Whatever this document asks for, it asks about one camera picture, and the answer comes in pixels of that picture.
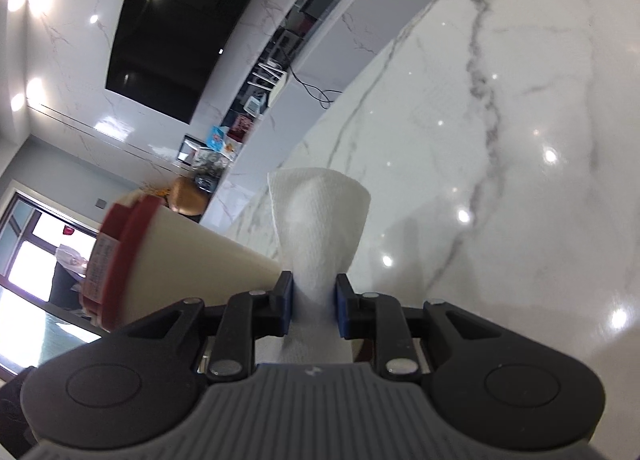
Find black cable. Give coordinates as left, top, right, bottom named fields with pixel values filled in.
left=290, top=67, right=333, bottom=108

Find red box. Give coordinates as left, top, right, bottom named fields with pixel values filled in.
left=231, top=114, right=256, bottom=143

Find clear wrapped package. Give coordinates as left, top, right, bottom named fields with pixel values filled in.
left=192, top=150, right=236, bottom=175

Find black wall television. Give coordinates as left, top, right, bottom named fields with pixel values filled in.
left=105, top=0, right=278, bottom=125

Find black framed glass door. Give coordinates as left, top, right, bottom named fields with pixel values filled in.
left=0, top=179, right=111, bottom=371

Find white router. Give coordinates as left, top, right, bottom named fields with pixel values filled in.
left=252, top=62, right=296, bottom=105

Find white hanging cloth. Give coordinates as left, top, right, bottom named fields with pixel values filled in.
left=56, top=244, right=88, bottom=271

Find white marble television console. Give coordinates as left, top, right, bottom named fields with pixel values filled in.
left=200, top=0, right=496, bottom=231

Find gold vase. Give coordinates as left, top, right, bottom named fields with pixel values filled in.
left=167, top=176, right=208, bottom=215

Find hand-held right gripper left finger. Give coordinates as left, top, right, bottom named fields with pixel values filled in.
left=117, top=271, right=294, bottom=385

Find cream tumbler cup red lid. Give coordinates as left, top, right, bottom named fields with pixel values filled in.
left=80, top=190, right=285, bottom=333

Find dark hanging clothes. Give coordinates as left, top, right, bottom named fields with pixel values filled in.
left=50, top=260, right=83, bottom=305

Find white paper towel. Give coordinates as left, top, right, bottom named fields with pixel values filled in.
left=266, top=167, right=372, bottom=366

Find blue snack bag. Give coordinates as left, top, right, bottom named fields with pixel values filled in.
left=206, top=126, right=230, bottom=151

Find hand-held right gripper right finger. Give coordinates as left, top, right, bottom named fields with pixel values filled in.
left=334, top=274, right=508, bottom=383

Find black picture frame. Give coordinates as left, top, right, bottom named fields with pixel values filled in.
left=176, top=134, right=206, bottom=164

